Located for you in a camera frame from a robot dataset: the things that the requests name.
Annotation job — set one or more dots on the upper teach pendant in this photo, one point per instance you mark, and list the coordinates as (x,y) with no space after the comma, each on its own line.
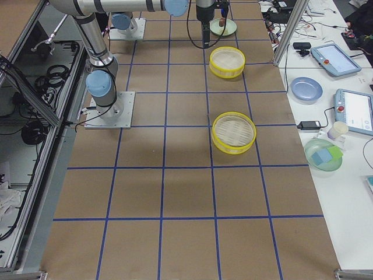
(334,60)

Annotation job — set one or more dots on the brown bun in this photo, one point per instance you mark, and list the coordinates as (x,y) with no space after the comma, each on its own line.
(222,22)

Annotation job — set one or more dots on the lower teach pendant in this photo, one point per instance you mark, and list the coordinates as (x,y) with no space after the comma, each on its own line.
(354,109)

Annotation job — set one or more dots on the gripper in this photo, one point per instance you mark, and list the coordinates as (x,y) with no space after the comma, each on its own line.
(203,14)

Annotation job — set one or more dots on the blue plate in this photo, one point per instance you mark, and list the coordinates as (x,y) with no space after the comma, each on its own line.
(306,90)

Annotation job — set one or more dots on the green bowl with sponges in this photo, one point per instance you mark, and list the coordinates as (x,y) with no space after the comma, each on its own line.
(323,155)

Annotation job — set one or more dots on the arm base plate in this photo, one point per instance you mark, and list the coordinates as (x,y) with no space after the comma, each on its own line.
(118,116)
(126,29)

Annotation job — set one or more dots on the paper cup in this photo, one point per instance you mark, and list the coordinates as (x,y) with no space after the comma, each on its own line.
(337,129)

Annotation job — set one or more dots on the teach pendant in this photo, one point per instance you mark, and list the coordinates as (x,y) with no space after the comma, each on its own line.
(334,60)
(354,109)

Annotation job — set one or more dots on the green plate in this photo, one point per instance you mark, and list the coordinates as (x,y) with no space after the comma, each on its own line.
(225,30)

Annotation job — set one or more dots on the yellow bamboo steamer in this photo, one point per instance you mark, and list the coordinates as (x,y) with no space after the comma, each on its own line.
(233,133)
(227,62)

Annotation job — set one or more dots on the black power adapter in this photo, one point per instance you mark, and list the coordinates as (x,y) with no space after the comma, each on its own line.
(309,125)

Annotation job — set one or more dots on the black webcam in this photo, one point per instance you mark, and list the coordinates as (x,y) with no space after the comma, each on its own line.
(302,48)

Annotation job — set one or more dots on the aluminium frame post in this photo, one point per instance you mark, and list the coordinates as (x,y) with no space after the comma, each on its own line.
(293,21)

